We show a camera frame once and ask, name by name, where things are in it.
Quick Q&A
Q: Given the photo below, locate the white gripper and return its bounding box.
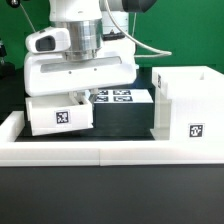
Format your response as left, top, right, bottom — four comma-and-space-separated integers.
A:
24, 53, 136, 104

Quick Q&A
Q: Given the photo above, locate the white front drawer tray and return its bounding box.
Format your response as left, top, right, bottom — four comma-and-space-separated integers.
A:
26, 94, 93, 136

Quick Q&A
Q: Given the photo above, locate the white drawer cabinet box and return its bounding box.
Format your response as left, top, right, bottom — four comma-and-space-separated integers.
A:
151, 66, 224, 141

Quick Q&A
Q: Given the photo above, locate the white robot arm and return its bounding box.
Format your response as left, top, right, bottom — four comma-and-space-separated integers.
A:
24, 0, 136, 98

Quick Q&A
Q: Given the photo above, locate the white marker tag sheet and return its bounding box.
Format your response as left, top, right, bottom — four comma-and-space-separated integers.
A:
95, 89, 153, 103

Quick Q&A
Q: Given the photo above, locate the black stand left edge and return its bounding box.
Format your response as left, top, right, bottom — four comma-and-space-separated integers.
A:
0, 38, 15, 79

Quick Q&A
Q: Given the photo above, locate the grey cable on gripper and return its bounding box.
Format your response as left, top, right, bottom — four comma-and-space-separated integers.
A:
103, 0, 173, 59

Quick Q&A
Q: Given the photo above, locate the white U-shaped border frame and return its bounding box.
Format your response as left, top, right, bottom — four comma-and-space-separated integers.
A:
0, 111, 224, 167

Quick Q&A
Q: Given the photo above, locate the thin white cable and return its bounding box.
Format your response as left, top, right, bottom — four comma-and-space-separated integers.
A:
19, 3, 37, 34

